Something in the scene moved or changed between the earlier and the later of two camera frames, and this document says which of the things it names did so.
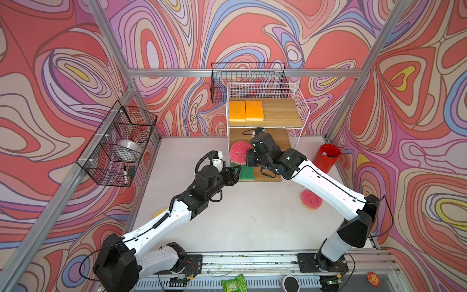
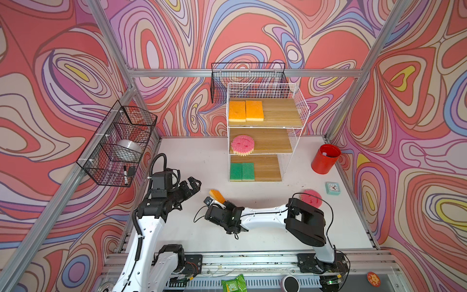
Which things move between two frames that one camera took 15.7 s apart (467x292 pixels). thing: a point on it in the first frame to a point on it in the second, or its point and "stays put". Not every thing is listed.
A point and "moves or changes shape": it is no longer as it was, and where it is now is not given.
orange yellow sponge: [159, 212] to [217, 196]
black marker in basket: [125, 175] stays put
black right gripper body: [264, 163] to [228, 206]
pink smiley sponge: [238, 152] moves or changes shape
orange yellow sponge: [254, 111] stays put
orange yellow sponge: [237, 111] stays put
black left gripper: [229, 176] to [187, 194]
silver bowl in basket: [131, 145] stays put
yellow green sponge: [247, 173] stays put
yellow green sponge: [236, 170] stays put
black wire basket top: [222, 74] stays put
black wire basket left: [113, 156] stays put
